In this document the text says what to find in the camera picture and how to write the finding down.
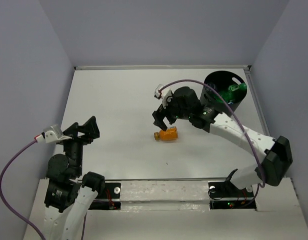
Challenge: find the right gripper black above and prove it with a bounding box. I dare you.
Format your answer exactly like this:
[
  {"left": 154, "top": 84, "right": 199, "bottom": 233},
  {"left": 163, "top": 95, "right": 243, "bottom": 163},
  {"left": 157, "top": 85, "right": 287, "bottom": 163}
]
[{"left": 153, "top": 92, "right": 192, "bottom": 130}]

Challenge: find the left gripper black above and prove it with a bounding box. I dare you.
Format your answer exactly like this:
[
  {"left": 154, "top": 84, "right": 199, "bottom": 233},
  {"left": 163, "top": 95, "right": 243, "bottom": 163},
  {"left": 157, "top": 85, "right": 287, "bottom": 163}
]
[{"left": 60, "top": 114, "right": 100, "bottom": 175}]

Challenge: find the orange plastic bottle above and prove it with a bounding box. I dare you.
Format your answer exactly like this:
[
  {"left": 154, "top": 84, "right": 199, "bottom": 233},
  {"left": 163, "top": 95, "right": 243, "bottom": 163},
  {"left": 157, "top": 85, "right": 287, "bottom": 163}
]
[{"left": 154, "top": 126, "right": 178, "bottom": 142}]

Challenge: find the green plastic bottle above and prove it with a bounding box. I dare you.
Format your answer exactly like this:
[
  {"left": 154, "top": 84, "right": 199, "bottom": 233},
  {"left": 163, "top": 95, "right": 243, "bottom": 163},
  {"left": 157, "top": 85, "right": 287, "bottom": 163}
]
[{"left": 219, "top": 83, "right": 248, "bottom": 104}]

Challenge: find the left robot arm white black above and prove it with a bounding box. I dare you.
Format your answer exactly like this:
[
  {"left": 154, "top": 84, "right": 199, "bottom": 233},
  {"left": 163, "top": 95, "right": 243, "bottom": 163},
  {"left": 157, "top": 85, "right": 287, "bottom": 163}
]
[{"left": 42, "top": 116, "right": 105, "bottom": 240}]

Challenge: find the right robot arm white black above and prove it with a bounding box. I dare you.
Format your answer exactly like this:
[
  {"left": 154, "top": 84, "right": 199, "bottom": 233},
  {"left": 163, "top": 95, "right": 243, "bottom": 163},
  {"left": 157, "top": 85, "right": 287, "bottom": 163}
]
[{"left": 152, "top": 85, "right": 293, "bottom": 196}]

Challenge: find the black plastic bin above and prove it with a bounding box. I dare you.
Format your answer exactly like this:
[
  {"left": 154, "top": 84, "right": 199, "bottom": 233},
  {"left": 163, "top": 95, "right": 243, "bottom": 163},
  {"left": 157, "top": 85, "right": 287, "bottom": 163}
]
[{"left": 200, "top": 70, "right": 245, "bottom": 116}]

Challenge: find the white foam front board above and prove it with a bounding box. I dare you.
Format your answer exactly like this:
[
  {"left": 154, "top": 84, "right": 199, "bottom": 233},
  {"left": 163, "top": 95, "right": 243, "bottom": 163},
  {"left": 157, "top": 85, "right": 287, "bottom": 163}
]
[{"left": 120, "top": 180, "right": 210, "bottom": 212}]

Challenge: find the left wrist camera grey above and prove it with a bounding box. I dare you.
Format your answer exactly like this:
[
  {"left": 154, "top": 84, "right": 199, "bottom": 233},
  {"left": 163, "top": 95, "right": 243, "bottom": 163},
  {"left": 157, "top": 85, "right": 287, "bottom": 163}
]
[{"left": 34, "top": 124, "right": 71, "bottom": 144}]

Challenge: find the aluminium table edge rail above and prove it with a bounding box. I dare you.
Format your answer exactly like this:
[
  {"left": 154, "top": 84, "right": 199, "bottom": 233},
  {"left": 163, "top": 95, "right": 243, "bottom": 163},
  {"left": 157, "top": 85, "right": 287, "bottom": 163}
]
[{"left": 74, "top": 65, "right": 251, "bottom": 71}]

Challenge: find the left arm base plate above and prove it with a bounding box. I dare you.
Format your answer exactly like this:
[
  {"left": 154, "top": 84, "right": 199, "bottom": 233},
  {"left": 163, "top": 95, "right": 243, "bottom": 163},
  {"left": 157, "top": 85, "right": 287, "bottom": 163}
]
[{"left": 89, "top": 181, "right": 121, "bottom": 211}]

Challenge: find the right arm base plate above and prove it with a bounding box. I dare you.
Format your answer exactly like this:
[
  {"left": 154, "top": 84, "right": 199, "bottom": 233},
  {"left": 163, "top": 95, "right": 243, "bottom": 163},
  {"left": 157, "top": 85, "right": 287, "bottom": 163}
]
[{"left": 207, "top": 181, "right": 257, "bottom": 210}]

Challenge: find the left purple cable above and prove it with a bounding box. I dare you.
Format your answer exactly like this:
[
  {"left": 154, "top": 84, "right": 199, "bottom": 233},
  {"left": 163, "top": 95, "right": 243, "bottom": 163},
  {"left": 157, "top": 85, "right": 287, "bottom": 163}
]
[{"left": 0, "top": 138, "right": 88, "bottom": 240}]

